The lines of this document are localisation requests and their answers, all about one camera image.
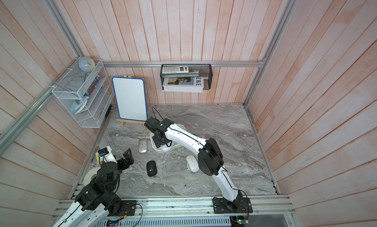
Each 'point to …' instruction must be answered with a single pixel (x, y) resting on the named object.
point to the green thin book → (194, 73)
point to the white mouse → (192, 164)
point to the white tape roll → (88, 174)
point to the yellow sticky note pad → (97, 154)
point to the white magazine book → (186, 84)
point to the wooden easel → (122, 121)
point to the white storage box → (157, 143)
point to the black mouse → (151, 168)
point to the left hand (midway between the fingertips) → (124, 153)
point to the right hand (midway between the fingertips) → (162, 141)
